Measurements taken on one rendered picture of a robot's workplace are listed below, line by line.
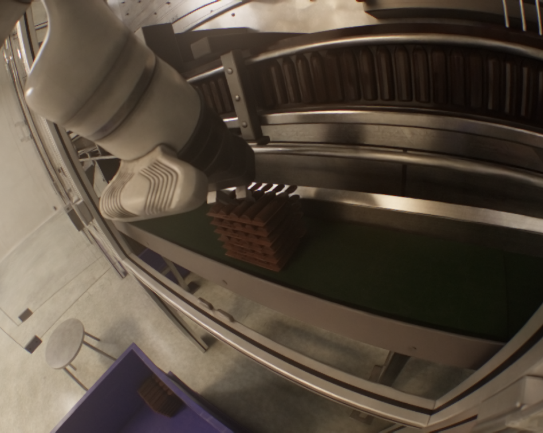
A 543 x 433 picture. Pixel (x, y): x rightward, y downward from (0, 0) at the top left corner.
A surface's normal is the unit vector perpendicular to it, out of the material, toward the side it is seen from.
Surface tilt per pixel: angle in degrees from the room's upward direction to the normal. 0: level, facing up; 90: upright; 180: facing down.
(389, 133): 90
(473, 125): 90
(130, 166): 48
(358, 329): 90
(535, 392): 0
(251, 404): 0
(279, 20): 90
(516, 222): 55
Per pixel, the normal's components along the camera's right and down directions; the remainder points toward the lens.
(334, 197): -0.59, 0.00
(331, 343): -0.22, -0.80
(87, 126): 0.11, 0.97
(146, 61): 0.95, -0.15
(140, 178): -0.29, -0.23
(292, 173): -0.55, 0.58
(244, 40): 0.81, 0.17
